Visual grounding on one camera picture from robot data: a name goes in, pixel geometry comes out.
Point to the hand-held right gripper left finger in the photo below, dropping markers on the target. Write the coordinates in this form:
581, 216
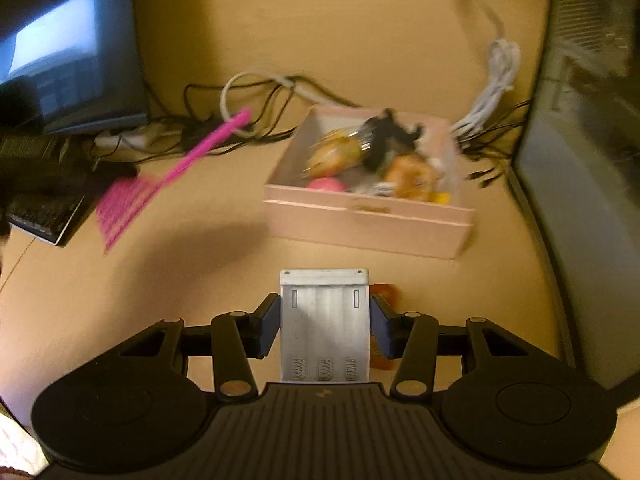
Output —
267, 327

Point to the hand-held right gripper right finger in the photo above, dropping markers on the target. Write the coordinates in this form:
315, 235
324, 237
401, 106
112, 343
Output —
381, 329

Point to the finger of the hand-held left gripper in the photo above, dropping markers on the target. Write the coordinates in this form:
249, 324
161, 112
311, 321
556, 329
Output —
107, 175

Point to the pink plastic strainer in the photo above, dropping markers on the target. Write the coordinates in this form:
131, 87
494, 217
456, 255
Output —
130, 205

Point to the grey battery holder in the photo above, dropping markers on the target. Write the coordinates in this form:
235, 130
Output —
325, 320

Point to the pink cardboard box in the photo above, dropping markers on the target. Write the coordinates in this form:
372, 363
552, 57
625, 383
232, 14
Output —
370, 225

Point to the pink pig toy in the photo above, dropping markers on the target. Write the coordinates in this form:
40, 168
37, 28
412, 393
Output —
326, 185

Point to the bun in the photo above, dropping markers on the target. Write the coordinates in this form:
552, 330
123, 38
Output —
410, 175

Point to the sliced bread packet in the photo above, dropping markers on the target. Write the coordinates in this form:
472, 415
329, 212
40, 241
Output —
337, 152

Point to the black plush toy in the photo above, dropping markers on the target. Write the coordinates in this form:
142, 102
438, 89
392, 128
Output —
390, 135

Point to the orange translucent object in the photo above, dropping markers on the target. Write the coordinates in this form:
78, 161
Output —
387, 292

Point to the white power strip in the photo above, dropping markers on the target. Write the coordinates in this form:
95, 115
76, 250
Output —
135, 136

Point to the black keyboard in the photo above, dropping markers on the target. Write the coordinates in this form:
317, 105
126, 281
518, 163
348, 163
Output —
42, 215

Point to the black computer monitor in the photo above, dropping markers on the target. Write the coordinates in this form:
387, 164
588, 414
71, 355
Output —
75, 50

